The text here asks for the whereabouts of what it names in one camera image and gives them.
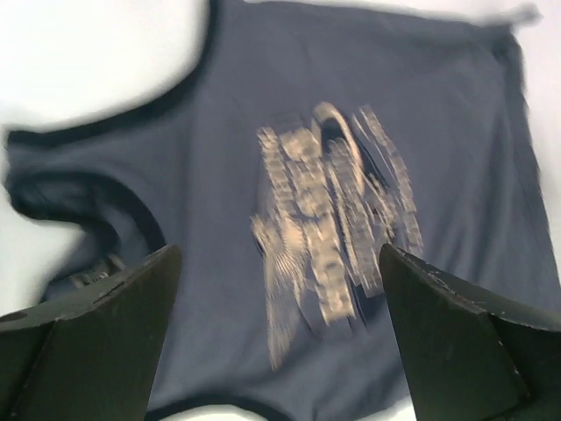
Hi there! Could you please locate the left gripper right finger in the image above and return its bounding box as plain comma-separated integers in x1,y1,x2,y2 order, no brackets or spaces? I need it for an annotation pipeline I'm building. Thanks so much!
380,244,560,421

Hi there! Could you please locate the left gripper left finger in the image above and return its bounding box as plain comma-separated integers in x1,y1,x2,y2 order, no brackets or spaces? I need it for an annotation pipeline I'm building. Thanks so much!
1,246,181,421

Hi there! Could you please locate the blue printed tank top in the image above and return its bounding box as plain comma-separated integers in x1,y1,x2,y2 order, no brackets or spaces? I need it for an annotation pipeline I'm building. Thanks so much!
5,1,560,420

